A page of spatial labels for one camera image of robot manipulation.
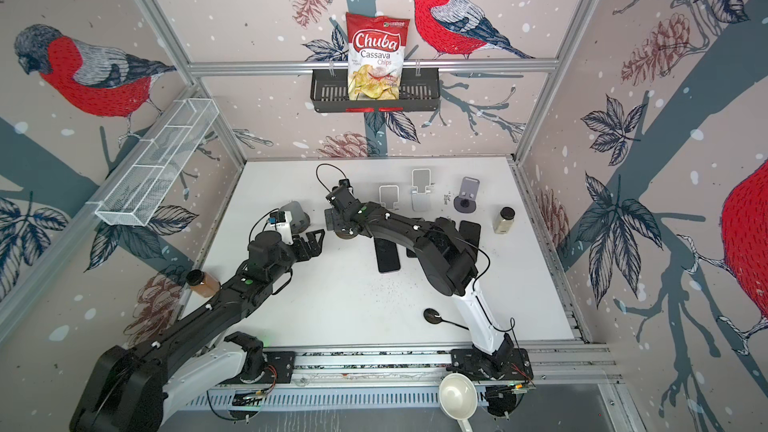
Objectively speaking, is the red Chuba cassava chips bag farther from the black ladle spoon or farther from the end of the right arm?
the black ladle spoon

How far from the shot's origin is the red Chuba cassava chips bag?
0.83 m

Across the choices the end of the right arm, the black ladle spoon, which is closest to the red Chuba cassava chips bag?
the end of the right arm
